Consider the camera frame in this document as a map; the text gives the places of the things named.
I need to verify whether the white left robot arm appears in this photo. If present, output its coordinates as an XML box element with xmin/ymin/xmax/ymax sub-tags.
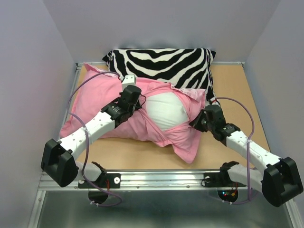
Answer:
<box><xmin>41</xmin><ymin>85</ymin><xmax>142</xmax><ymax>187</ymax></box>

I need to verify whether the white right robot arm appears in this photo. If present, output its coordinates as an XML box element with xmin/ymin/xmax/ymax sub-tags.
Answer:
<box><xmin>190</xmin><ymin>105</ymin><xmax>304</xmax><ymax>207</ymax></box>

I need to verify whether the zebra print pillow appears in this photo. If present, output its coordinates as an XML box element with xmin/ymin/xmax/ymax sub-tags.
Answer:
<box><xmin>102</xmin><ymin>48</ymin><xmax>219</xmax><ymax>105</ymax></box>

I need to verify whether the aluminium table frame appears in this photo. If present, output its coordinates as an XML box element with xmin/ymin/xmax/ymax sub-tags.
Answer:
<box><xmin>48</xmin><ymin>62</ymin><xmax>83</xmax><ymax>171</ymax></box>

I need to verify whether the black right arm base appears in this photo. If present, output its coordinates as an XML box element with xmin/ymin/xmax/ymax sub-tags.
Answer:
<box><xmin>200</xmin><ymin>161</ymin><xmax>245</xmax><ymax>204</ymax></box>

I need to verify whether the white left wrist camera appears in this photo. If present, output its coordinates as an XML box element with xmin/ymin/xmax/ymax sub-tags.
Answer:
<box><xmin>122</xmin><ymin>75</ymin><xmax>136</xmax><ymax>90</ymax></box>

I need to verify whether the pink floral satin pillowcase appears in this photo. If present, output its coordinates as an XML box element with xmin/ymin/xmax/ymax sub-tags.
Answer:
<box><xmin>72</xmin><ymin>64</ymin><xmax>205</xmax><ymax>163</ymax></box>

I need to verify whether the aluminium mounting rail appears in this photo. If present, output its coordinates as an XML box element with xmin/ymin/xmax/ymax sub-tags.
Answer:
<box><xmin>38</xmin><ymin>168</ymin><xmax>262</xmax><ymax>191</ymax></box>

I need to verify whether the white pillow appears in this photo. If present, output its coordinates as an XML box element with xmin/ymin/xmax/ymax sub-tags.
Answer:
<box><xmin>146</xmin><ymin>92</ymin><xmax>189</xmax><ymax>132</ymax></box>

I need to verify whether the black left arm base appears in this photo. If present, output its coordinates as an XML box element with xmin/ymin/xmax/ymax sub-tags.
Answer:
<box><xmin>77</xmin><ymin>162</ymin><xmax>123</xmax><ymax>207</ymax></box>

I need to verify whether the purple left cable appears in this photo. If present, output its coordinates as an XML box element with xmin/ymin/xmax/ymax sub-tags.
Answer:
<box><xmin>67</xmin><ymin>71</ymin><xmax>123</xmax><ymax>207</ymax></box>

